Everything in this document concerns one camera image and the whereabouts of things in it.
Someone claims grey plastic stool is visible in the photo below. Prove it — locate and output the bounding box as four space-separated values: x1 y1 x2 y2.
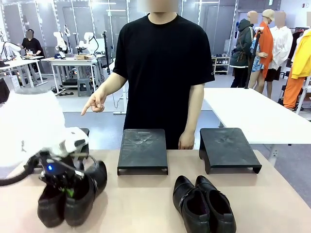
77 78 95 98

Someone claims white side desk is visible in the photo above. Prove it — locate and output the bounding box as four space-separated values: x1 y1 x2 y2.
0 58 49 88

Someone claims mannequin in orange top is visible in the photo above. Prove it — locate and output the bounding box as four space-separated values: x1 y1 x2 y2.
247 9 276 95

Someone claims person's left hand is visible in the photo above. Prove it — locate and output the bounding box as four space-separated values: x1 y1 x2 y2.
177 132 196 150

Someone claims person's right hand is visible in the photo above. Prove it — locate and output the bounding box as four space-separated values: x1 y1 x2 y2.
80 91 107 116

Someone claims mannequin in white shirt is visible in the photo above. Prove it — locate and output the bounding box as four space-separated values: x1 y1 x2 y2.
264 11 294 100

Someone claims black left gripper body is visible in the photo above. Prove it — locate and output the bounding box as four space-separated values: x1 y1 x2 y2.
38 150 85 189

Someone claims black shoe stand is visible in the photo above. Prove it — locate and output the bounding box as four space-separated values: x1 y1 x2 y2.
23 127 91 171
199 127 263 175
117 128 169 176

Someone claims white workbench with robots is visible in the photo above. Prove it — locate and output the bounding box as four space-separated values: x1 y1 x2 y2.
40 56 109 94

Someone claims black shoe with silver buckle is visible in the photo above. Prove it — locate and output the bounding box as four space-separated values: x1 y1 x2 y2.
173 175 211 233
195 175 237 233

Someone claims large white table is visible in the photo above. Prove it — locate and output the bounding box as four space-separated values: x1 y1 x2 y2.
203 87 311 168

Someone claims black leather shoe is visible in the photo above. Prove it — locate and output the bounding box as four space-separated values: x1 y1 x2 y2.
64 160 108 227
37 179 68 228

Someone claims seated person in black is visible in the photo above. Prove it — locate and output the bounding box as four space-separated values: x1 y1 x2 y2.
21 29 46 59

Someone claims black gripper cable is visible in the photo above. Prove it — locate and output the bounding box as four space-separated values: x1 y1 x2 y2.
0 155 41 187

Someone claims person's left forearm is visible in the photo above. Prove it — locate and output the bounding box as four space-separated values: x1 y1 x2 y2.
182 83 205 136

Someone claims white shoe rack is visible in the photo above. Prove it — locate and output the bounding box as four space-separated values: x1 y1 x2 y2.
210 56 231 76

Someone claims black upright pole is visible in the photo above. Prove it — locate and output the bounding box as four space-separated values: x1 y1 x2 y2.
102 30 112 75

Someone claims mannequin in dark green jacket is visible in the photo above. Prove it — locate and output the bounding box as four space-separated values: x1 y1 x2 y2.
229 11 259 88

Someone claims person's right forearm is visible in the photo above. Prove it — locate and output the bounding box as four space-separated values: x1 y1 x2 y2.
97 72 128 98

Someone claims yellow hoodie with orange trousers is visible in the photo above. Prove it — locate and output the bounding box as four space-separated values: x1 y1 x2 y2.
282 28 311 110

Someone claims person in black t-shirt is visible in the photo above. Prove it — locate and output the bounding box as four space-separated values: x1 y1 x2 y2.
112 11 216 150

